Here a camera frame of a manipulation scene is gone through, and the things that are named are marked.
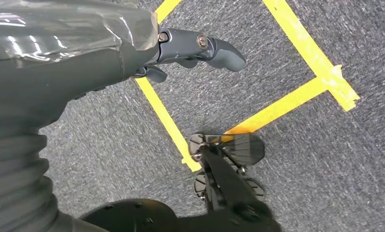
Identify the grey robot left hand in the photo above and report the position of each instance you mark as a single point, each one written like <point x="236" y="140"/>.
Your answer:
<point x="51" y="80"/>

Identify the yellow floor tape square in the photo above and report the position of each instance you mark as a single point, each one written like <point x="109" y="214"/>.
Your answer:
<point x="309" y="51"/>

